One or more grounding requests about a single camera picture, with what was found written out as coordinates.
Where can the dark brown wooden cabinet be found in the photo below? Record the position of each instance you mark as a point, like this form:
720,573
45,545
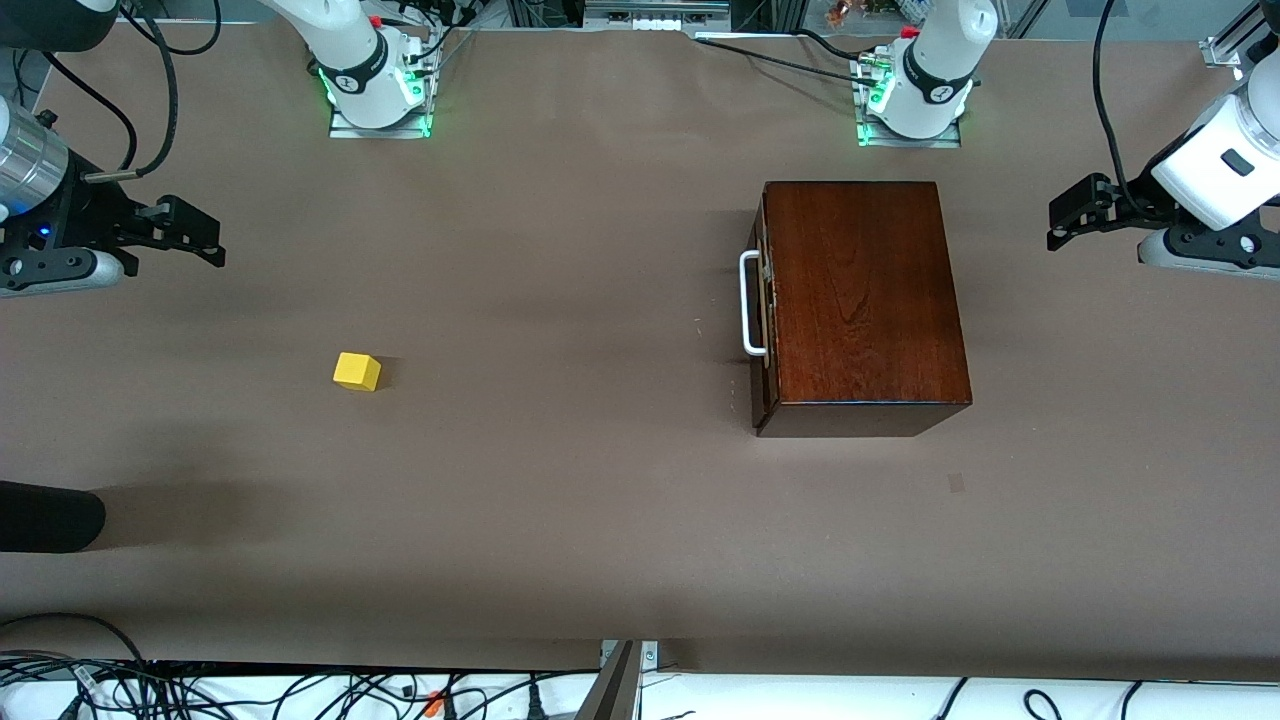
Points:
860,300

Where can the aluminium frame profile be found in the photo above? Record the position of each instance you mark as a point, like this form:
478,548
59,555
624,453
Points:
1225,48

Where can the black cylindrical object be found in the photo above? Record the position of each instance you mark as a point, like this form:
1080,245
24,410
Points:
50,515

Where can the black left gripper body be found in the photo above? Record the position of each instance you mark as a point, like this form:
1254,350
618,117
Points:
1131,203

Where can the aluminium post with bracket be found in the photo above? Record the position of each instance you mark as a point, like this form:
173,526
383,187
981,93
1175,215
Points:
615,690

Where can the white power strip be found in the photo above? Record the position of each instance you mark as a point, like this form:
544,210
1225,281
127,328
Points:
655,20

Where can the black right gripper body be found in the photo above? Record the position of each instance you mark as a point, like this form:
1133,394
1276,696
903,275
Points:
80,222

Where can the yellow wooden block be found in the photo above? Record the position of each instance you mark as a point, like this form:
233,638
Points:
355,370

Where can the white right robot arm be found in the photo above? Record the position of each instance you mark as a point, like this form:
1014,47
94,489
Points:
355,60

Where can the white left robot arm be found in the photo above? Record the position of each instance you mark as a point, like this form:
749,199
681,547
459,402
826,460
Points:
935,60

